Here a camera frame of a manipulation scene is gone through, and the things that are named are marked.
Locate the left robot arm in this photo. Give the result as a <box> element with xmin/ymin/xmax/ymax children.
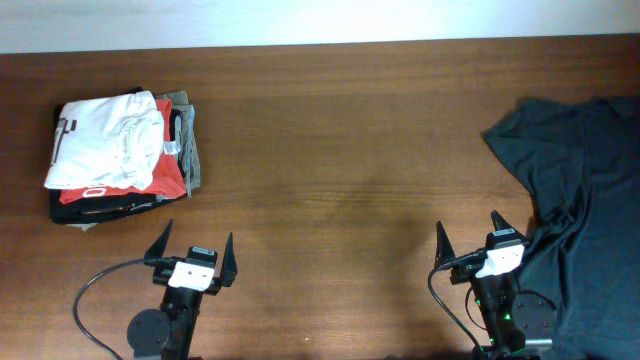
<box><xmin>127</xmin><ymin>224</ymin><xmax>238</xmax><ymax>360</ymax></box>

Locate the olive grey folded garment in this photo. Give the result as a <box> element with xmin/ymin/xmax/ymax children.
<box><xmin>66</xmin><ymin>90</ymin><xmax>202</xmax><ymax>232</ymax></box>

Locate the dark green t-shirt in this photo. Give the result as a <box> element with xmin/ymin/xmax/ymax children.
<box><xmin>483</xmin><ymin>96</ymin><xmax>639</xmax><ymax>359</ymax></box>

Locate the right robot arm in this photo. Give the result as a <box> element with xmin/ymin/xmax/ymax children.
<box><xmin>427</xmin><ymin>211</ymin><xmax>557</xmax><ymax>359</ymax></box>

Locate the white folded t-shirt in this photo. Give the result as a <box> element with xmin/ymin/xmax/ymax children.
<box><xmin>44</xmin><ymin>91</ymin><xmax>165</xmax><ymax>190</ymax></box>

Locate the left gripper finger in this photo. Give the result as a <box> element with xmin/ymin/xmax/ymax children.
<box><xmin>220</xmin><ymin>233</ymin><xmax>237</xmax><ymax>287</ymax></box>
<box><xmin>144</xmin><ymin>220</ymin><xmax>173</xmax><ymax>260</ymax></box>

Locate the red folded t-shirt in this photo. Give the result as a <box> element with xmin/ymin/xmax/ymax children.
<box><xmin>59</xmin><ymin>99</ymin><xmax>186</xmax><ymax>205</ymax></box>

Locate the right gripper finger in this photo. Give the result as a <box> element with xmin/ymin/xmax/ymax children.
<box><xmin>434</xmin><ymin>221</ymin><xmax>456</xmax><ymax>268</ymax></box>
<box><xmin>491</xmin><ymin>210</ymin><xmax>525</xmax><ymax>241</ymax></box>

